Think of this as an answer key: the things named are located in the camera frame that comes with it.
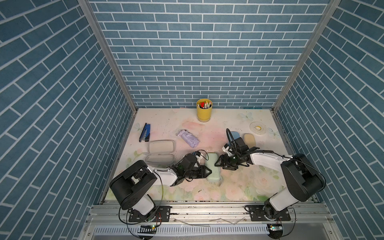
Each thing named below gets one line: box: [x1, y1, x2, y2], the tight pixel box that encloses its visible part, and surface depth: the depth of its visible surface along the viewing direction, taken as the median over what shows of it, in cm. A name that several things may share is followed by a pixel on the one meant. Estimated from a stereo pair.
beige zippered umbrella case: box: [243, 133, 256, 149], surface depth 101 cm
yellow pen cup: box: [196, 98, 213, 123], surface depth 110 cm
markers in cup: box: [197, 100, 212, 109], surface depth 108 cm
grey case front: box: [205, 152, 222, 183], surface depth 86 cm
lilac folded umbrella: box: [176, 129, 200, 148], surface depth 101 cm
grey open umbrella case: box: [145, 139, 176, 168], surface depth 98 cm
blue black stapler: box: [139, 122, 151, 143], surface depth 106 cm
